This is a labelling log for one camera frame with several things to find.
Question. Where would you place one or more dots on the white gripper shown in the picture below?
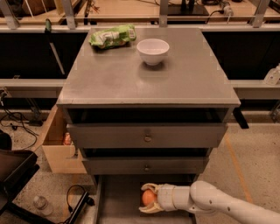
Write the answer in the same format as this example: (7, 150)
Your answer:
(165, 197)

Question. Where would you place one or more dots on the orange fruit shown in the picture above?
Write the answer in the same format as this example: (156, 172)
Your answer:
(148, 197)

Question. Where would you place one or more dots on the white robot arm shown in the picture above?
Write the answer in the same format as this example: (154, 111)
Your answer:
(203, 198)

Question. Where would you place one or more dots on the grey middle drawer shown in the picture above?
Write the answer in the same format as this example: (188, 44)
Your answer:
(144, 165)

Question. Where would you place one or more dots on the grey drawer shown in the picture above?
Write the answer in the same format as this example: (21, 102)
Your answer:
(191, 135)
(144, 165)
(119, 198)

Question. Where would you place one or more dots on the grey bottom drawer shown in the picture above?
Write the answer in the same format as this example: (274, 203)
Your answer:
(119, 198)

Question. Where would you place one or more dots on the grey drawer cabinet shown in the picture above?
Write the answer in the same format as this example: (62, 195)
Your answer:
(115, 87)

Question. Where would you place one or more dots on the grey top drawer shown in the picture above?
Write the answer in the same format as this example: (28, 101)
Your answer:
(191, 135)

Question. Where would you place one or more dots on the black power strip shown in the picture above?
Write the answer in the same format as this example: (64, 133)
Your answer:
(85, 200)

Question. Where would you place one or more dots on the wooden open box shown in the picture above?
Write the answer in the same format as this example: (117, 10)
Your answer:
(61, 157)

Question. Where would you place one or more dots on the small red can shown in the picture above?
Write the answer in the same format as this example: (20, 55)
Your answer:
(67, 140)

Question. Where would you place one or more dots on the clear plastic bottle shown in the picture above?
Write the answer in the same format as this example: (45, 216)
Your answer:
(42, 205)

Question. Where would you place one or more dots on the black chair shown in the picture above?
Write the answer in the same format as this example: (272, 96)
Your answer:
(17, 167)

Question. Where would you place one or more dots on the white ceramic bowl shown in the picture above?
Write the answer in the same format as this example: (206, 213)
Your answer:
(152, 51)

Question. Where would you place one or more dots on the green snack bag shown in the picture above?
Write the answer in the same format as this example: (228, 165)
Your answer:
(113, 37)

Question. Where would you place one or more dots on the green handled tool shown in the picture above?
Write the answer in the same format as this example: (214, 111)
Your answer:
(48, 33)

